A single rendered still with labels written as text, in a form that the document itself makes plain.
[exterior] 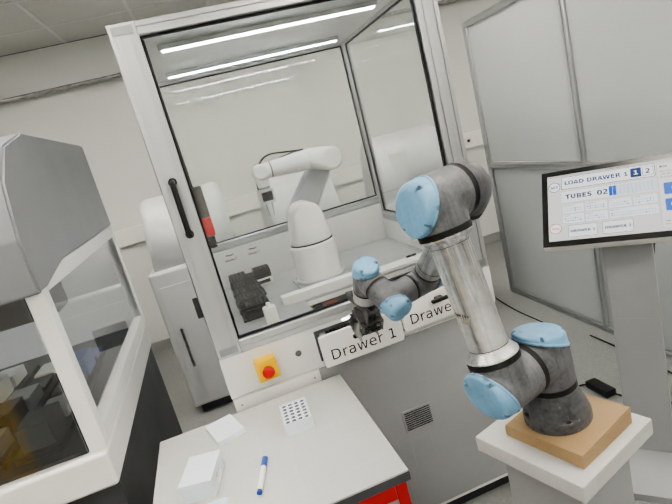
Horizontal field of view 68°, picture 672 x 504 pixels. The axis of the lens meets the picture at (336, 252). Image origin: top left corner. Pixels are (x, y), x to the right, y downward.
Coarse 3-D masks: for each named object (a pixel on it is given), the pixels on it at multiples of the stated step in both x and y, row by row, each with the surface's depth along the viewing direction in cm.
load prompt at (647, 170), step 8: (624, 168) 178; (632, 168) 176; (640, 168) 175; (648, 168) 174; (576, 176) 186; (584, 176) 185; (592, 176) 183; (600, 176) 182; (608, 176) 180; (616, 176) 178; (624, 176) 177; (632, 176) 176; (640, 176) 174; (648, 176) 173; (568, 184) 187; (576, 184) 185; (584, 184) 184; (592, 184) 182
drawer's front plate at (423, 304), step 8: (440, 288) 180; (424, 296) 178; (432, 296) 179; (416, 304) 177; (424, 304) 178; (432, 304) 179; (440, 304) 180; (416, 312) 178; (432, 312) 180; (448, 312) 181; (408, 320) 178; (416, 320) 178; (424, 320) 179; (432, 320) 180; (408, 328) 178
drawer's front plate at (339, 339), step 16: (384, 320) 169; (400, 320) 171; (320, 336) 165; (336, 336) 166; (352, 336) 167; (368, 336) 169; (384, 336) 170; (400, 336) 172; (336, 352) 166; (368, 352) 170
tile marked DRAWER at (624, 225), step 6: (606, 222) 175; (612, 222) 174; (618, 222) 173; (624, 222) 171; (630, 222) 170; (606, 228) 174; (612, 228) 173; (618, 228) 172; (624, 228) 171; (630, 228) 170
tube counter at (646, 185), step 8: (616, 184) 177; (624, 184) 176; (632, 184) 175; (640, 184) 173; (648, 184) 172; (656, 184) 170; (600, 192) 179; (608, 192) 178; (616, 192) 176; (624, 192) 175; (632, 192) 174
